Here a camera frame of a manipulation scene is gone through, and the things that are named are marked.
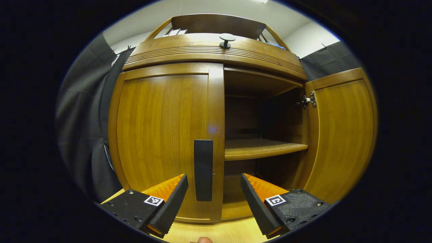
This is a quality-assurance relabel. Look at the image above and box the wooden shoe cabinet door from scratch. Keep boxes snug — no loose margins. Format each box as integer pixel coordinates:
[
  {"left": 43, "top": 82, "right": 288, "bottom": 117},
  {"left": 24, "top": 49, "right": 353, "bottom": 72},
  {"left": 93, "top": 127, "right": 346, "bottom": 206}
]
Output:
[
  {"left": 300, "top": 67, "right": 378, "bottom": 205},
  {"left": 108, "top": 62, "right": 226, "bottom": 223}
]

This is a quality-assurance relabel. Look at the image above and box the black backdrop cloth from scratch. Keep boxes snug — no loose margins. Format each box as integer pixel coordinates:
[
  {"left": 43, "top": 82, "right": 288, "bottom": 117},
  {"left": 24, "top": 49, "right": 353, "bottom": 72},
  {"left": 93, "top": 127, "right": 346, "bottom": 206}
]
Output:
[{"left": 56, "top": 34, "right": 363, "bottom": 204}]

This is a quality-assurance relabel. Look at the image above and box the wooden cabinet shelf board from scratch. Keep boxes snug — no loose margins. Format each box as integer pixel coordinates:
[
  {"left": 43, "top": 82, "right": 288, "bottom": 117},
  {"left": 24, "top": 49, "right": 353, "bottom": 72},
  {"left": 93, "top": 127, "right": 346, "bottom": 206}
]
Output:
[{"left": 224, "top": 137, "right": 308, "bottom": 161}]

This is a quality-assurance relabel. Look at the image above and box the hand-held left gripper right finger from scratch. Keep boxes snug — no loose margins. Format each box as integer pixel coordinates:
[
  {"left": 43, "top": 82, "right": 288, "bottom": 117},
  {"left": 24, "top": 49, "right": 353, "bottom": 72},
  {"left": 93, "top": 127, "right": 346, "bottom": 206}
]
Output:
[{"left": 240, "top": 174, "right": 333, "bottom": 239}]

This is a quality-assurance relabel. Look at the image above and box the wooden drawer with black knob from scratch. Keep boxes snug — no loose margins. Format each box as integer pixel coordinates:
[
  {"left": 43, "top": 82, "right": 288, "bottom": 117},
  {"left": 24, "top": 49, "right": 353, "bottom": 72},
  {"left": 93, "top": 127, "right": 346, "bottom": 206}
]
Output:
[{"left": 122, "top": 32, "right": 308, "bottom": 82}]

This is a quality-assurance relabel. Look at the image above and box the wooden double-door shoe cabinet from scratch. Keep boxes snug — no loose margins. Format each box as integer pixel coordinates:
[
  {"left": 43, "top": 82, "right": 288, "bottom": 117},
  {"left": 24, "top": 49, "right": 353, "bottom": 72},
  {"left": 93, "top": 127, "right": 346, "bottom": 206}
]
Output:
[{"left": 108, "top": 13, "right": 378, "bottom": 224}]

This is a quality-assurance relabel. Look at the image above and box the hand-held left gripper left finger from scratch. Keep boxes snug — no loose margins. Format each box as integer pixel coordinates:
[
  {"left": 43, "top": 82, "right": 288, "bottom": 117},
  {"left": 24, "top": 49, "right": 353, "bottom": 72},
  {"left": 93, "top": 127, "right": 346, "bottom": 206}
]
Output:
[{"left": 96, "top": 174, "right": 189, "bottom": 238}]

